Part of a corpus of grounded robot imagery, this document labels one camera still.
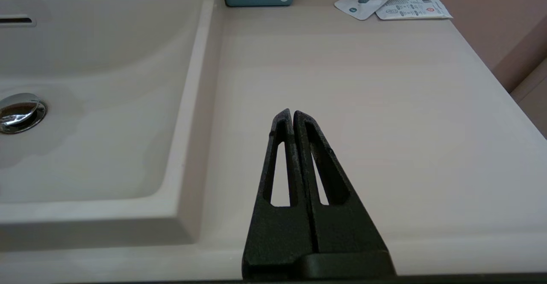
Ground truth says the white sachet red mark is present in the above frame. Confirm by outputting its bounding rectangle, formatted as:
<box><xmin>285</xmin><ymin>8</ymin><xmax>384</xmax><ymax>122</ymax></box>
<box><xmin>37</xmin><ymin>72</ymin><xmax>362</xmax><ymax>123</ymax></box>
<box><xmin>375</xmin><ymin>0</ymin><xmax>453</xmax><ymax>20</ymax></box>

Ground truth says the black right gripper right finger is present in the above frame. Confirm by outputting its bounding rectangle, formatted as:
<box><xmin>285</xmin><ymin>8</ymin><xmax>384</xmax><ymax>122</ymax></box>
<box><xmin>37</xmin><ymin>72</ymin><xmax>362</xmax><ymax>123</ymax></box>
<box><xmin>293</xmin><ymin>110</ymin><xmax>390</xmax><ymax>254</ymax></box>

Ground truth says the chrome sink drain stopper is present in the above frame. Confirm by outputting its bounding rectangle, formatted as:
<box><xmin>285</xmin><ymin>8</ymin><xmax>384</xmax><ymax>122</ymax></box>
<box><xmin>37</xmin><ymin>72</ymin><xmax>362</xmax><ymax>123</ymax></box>
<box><xmin>0</xmin><ymin>93</ymin><xmax>47</xmax><ymax>134</ymax></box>

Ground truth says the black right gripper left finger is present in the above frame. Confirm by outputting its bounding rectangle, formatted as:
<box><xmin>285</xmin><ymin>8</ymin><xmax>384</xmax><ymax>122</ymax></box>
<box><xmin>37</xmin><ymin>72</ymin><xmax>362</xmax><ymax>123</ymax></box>
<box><xmin>241</xmin><ymin>108</ymin><xmax>319</xmax><ymax>281</ymax></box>

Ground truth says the beige sink basin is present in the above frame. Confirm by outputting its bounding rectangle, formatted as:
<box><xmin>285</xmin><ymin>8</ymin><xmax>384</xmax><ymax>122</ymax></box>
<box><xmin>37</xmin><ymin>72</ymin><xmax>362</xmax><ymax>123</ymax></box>
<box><xmin>0</xmin><ymin>0</ymin><xmax>227</xmax><ymax>250</ymax></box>

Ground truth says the white sachet blue print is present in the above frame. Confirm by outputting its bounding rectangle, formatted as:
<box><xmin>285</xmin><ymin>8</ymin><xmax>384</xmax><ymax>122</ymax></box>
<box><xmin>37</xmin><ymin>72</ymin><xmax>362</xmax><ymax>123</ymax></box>
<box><xmin>334</xmin><ymin>0</ymin><xmax>394</xmax><ymax>20</ymax></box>

